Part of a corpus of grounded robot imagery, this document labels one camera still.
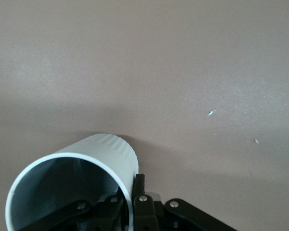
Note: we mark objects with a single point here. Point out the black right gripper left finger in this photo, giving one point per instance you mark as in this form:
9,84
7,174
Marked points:
86,216

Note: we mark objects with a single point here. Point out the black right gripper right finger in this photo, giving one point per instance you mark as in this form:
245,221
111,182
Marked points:
146,216

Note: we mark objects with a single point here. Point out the white mug with HOME print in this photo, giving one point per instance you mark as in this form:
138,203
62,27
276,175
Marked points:
110,154

